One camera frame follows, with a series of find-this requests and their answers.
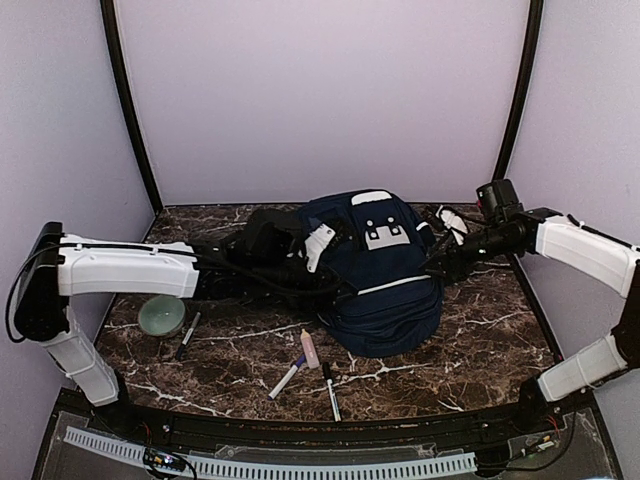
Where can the black front rail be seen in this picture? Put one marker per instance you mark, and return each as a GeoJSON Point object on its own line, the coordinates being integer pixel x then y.
{"type": "Point", "coordinates": [305, 424]}

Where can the black white marker front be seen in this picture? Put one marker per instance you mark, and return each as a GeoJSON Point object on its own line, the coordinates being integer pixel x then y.
{"type": "Point", "coordinates": [326, 370]}

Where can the near celadon green bowl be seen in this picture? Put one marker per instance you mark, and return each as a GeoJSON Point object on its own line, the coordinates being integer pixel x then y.
{"type": "Point", "coordinates": [162, 316]}

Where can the navy blue student backpack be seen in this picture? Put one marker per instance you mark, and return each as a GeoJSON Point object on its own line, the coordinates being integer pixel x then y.
{"type": "Point", "coordinates": [387, 304]}

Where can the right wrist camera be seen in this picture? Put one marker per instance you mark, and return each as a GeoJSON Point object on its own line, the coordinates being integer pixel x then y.
{"type": "Point", "coordinates": [451, 220]}

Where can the black marker left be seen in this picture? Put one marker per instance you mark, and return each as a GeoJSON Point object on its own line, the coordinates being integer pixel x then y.
{"type": "Point", "coordinates": [184, 343]}

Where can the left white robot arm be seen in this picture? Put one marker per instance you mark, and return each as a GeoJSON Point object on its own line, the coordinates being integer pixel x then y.
{"type": "Point", "coordinates": [274, 251]}

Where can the blue marker pen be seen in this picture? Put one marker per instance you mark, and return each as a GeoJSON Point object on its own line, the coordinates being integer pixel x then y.
{"type": "Point", "coordinates": [286, 378]}

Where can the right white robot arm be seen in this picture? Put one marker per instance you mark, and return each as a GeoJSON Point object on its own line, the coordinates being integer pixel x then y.
{"type": "Point", "coordinates": [505, 227]}

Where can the white slotted cable duct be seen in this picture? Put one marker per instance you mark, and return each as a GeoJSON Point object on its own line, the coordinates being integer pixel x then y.
{"type": "Point", "coordinates": [245, 463]}

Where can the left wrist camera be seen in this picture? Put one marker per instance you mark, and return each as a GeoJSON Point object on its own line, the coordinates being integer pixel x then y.
{"type": "Point", "coordinates": [315, 244]}

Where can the right black frame post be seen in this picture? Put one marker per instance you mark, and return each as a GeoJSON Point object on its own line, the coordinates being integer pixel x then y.
{"type": "Point", "coordinates": [521, 88]}

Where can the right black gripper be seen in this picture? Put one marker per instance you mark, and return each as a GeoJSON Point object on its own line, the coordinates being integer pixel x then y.
{"type": "Point", "coordinates": [446, 256]}

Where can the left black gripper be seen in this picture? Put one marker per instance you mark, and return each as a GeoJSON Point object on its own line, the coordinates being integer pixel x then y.
{"type": "Point", "coordinates": [326, 288]}

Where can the black frame post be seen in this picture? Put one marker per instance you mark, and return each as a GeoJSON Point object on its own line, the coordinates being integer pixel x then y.
{"type": "Point", "coordinates": [521, 88]}
{"type": "Point", "coordinates": [123, 88]}

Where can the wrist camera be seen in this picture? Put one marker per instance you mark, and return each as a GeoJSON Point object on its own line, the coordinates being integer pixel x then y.
{"type": "Point", "coordinates": [315, 244]}
{"type": "Point", "coordinates": [451, 220]}

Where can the left black frame post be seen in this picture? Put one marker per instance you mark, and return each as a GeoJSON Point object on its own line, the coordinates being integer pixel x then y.
{"type": "Point", "coordinates": [123, 88]}

